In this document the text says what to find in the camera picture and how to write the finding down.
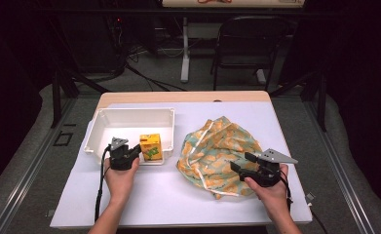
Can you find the yellow juice carton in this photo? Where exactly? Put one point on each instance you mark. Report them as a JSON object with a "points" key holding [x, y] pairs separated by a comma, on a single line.
{"points": [[151, 148]]}

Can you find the black folding chair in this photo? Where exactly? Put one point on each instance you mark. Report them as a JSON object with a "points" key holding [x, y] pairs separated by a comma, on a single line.
{"points": [[248, 35]]}

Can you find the person's right hand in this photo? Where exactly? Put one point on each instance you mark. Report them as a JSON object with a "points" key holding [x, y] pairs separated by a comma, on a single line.
{"points": [[272, 198]]}

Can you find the white table mat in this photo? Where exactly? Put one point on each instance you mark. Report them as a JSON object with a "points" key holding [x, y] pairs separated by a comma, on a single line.
{"points": [[165, 201]]}

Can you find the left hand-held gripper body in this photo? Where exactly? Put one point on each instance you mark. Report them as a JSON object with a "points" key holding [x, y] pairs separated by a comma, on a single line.
{"points": [[121, 157]]}

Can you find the aluminium rail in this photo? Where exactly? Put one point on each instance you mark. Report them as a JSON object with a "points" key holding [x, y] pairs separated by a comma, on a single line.
{"points": [[32, 162], [327, 136]]}

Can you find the person's left hand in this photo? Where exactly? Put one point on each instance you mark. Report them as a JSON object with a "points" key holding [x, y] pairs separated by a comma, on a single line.
{"points": [[121, 182]]}

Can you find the white plastic tray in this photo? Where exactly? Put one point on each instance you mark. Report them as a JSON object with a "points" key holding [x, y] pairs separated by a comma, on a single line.
{"points": [[126, 126]]}

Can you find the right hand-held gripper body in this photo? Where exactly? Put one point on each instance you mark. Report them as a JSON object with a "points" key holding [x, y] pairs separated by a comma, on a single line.
{"points": [[266, 169]]}

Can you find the white desk leg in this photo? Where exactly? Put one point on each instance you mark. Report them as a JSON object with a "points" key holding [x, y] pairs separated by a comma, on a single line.
{"points": [[185, 48]]}

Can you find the dark equipment with red light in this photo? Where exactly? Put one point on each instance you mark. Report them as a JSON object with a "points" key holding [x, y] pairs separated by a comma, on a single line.
{"points": [[117, 39]]}

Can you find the black metal stand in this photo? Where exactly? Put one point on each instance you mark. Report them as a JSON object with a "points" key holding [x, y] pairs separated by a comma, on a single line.
{"points": [[56, 97], [322, 97]]}

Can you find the orange print cloth bag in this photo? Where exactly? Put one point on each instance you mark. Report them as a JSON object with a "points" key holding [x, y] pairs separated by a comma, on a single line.
{"points": [[210, 152]]}

